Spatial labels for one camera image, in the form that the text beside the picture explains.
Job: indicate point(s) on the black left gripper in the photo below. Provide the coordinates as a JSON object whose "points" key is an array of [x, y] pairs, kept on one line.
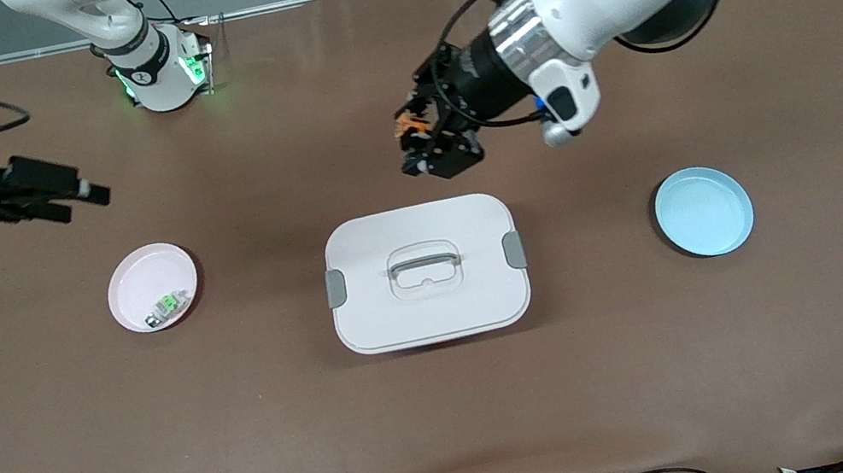
{"points": [[479, 79]]}

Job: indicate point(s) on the orange push-button switch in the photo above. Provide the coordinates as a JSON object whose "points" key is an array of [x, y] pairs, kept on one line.
{"points": [[410, 121]]}

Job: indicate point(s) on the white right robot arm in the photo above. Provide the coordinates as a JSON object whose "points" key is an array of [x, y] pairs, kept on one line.
{"points": [[155, 80]]}

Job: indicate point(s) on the pink round bowl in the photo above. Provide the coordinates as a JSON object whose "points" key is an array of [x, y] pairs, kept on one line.
{"points": [[147, 280]]}

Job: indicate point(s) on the light blue round plate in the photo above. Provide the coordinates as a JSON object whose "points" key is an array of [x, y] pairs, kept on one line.
{"points": [[704, 213]]}

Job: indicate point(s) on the brown table mat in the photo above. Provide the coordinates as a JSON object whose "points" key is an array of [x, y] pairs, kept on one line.
{"points": [[456, 430]]}

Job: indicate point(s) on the green push-button switch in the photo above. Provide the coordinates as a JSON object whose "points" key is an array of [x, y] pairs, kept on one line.
{"points": [[169, 307]]}

